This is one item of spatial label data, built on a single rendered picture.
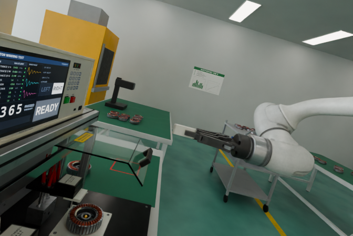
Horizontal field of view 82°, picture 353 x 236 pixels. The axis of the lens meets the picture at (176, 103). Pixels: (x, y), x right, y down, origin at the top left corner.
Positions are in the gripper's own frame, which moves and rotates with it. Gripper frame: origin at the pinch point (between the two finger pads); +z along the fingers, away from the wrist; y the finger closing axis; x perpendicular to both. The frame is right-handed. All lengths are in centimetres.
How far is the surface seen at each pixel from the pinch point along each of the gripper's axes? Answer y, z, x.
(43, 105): -10.7, 36.3, -0.4
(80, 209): 5.3, 26.0, -36.9
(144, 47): 512, 95, 81
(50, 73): -10.8, 36.3, 7.5
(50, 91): -9.0, 36.3, 3.1
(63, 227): -0.2, 28.4, -40.1
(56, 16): 327, 233, 68
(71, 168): 35, 43, -40
